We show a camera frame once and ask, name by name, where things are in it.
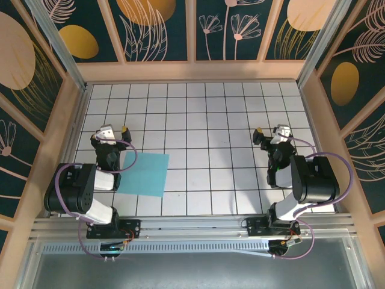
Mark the light blue paper sheet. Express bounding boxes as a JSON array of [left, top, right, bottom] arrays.
[[115, 151, 170, 199]]

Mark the grey metal plate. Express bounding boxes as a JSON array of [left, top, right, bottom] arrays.
[[16, 237, 372, 289]]

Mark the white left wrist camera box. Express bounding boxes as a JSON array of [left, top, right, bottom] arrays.
[[96, 124, 117, 146]]

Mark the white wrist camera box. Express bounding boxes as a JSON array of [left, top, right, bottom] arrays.
[[96, 124, 117, 146], [271, 124, 292, 145]]

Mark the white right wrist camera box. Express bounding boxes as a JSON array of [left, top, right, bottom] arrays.
[[271, 124, 292, 145]]

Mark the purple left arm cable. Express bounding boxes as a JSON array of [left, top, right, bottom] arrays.
[[55, 137, 138, 260]]

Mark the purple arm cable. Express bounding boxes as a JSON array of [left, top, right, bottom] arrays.
[[55, 137, 138, 260], [272, 137, 354, 260]]

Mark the aluminium side rail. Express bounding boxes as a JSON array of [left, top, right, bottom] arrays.
[[48, 84, 91, 217], [299, 84, 345, 213]]

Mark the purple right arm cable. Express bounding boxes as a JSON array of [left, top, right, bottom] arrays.
[[272, 137, 354, 260]]

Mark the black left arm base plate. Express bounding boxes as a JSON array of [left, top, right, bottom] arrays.
[[85, 219, 142, 240]]

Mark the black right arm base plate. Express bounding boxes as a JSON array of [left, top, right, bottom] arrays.
[[245, 215, 301, 238]]

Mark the aluminium corner post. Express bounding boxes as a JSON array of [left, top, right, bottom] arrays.
[[25, 0, 88, 91], [297, 0, 353, 88]]

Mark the aluminium mounting rail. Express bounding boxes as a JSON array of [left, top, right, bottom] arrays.
[[28, 213, 358, 243]]

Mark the slotted grey cable duct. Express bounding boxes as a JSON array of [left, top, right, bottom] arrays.
[[42, 242, 271, 256]]

